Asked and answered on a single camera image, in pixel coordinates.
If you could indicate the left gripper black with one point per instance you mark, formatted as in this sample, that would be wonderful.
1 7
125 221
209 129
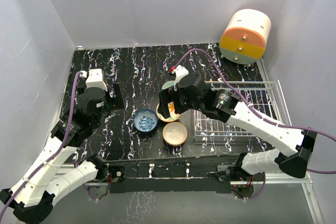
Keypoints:
119 104

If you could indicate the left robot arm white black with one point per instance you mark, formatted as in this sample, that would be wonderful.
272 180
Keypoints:
34 196

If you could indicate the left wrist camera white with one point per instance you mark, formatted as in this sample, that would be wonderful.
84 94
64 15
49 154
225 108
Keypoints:
95 79

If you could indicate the white striped bowl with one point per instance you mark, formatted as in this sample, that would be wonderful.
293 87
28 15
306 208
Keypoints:
175 133

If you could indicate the orange flower bowl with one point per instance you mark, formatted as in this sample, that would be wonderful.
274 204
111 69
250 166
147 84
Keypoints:
173 116

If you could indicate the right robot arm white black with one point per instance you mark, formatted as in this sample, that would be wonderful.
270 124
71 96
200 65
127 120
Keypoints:
292 147

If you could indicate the round drawer cabinet pastel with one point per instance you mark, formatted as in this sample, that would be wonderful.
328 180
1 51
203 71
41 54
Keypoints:
245 37

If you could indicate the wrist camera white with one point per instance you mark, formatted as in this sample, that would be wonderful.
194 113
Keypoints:
178 73
95 79

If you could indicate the white wire dish rack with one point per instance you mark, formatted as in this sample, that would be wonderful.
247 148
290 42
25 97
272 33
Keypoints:
265 96

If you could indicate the black front mounting bar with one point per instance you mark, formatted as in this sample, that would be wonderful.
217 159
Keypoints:
176 177

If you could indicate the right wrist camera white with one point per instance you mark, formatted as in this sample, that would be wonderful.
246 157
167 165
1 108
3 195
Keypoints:
178 73

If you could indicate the blue patterned bowl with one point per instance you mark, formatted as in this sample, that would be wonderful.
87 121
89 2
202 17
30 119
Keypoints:
145 120

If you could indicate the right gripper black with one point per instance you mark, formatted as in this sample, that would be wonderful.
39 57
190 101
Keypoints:
166 96

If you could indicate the light green bowl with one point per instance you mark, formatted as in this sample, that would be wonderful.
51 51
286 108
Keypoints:
167 85

